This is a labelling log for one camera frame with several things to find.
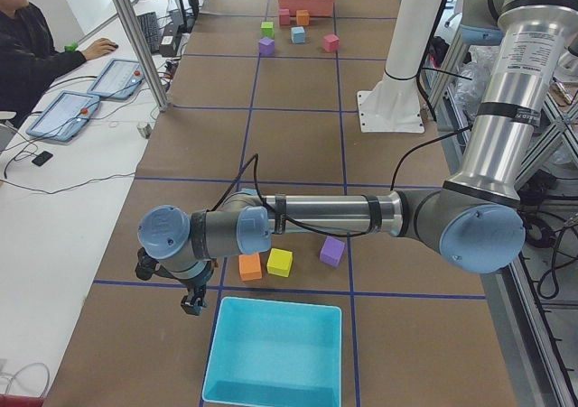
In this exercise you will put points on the seated person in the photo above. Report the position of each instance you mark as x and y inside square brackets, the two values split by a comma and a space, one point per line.
[29, 61]

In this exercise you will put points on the yellow block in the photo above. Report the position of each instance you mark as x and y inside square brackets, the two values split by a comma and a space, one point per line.
[279, 262]

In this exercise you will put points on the black keyboard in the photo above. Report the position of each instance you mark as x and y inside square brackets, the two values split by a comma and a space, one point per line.
[150, 29]

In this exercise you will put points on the person's hand on mouse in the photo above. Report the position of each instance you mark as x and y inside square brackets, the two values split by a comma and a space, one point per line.
[99, 48]

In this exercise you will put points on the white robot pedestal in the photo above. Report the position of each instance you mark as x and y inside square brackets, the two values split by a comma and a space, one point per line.
[393, 105]

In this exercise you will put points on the black smartphone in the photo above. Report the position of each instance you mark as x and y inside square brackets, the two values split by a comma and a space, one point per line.
[41, 158]

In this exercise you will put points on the upper teach pendant tablet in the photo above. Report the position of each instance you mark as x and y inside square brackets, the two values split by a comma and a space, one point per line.
[118, 80]

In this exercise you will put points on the orange block near red bin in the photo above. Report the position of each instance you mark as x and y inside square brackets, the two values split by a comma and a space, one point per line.
[302, 17]

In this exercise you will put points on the teach pendant tablet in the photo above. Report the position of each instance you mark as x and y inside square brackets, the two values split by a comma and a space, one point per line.
[64, 117]
[118, 80]

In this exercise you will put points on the pink block far right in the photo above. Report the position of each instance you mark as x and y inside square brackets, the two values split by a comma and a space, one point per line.
[330, 43]

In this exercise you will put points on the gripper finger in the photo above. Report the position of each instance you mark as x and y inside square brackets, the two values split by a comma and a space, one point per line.
[199, 305]
[186, 306]

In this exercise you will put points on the lower teach pendant tablet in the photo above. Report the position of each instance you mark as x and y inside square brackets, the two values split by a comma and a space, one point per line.
[64, 117]

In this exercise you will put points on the green block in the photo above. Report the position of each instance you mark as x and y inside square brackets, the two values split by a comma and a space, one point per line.
[267, 29]

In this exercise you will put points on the orange block near cyan bin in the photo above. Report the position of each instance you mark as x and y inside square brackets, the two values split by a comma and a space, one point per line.
[249, 267]

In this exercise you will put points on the light blue block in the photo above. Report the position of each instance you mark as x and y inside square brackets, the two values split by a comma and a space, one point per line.
[298, 35]

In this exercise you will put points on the purple block near red bin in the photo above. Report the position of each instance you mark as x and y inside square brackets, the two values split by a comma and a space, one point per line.
[266, 46]

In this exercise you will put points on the pink block beside red bin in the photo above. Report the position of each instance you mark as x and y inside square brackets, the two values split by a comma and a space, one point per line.
[284, 17]

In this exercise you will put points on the cyan plastic bin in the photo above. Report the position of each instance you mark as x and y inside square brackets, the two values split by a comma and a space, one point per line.
[275, 353]

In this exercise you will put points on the small metal cylinder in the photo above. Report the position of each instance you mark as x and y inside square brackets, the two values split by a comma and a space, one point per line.
[144, 129]

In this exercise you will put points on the aluminium frame post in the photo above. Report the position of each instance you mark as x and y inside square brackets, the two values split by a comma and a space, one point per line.
[137, 40]

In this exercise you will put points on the purple block near cyan bin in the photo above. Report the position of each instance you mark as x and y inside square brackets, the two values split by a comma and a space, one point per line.
[332, 251]

